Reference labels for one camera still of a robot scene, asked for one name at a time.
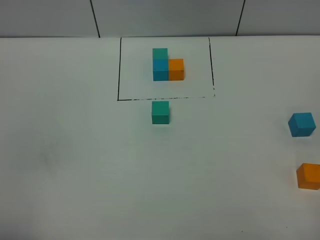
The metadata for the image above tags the orange template block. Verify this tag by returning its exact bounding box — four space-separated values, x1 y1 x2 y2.
168 58 185 81

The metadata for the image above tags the green template block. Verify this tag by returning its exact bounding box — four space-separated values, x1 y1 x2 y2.
152 48 168 60

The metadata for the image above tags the blue template block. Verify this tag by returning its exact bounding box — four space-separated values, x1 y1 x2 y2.
152 59 169 81

